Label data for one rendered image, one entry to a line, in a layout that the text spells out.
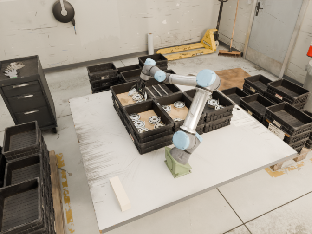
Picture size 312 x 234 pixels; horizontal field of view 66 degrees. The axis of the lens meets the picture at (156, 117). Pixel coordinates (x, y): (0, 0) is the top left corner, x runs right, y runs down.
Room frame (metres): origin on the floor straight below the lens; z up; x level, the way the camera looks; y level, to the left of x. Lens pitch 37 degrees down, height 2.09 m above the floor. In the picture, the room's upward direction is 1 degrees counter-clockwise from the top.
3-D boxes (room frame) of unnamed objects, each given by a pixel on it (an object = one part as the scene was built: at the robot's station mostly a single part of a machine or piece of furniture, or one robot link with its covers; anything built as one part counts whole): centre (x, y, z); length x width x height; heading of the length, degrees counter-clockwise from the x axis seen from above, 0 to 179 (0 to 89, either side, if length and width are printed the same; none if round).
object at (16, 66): (2.74, 1.71, 0.88); 0.29 x 0.22 x 0.03; 22
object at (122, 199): (0.97, 0.26, 0.73); 0.24 x 0.06 x 0.06; 26
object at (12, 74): (2.51, 1.65, 0.88); 0.25 x 0.19 x 0.03; 22
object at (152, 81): (2.06, -0.04, 0.87); 0.40 x 0.30 x 0.11; 24
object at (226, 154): (1.77, -0.08, 0.35); 1.60 x 1.60 x 0.70; 22
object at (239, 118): (1.85, -0.78, 0.70); 0.33 x 0.23 x 0.01; 22
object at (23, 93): (2.65, 1.62, 0.45); 0.60 x 0.45 x 0.90; 22
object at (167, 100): (1.69, -0.20, 0.87); 0.40 x 0.30 x 0.11; 24
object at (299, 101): (2.51, -1.63, 0.37); 0.42 x 0.34 x 0.46; 22
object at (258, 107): (2.36, -1.25, 0.31); 0.40 x 0.30 x 0.34; 22
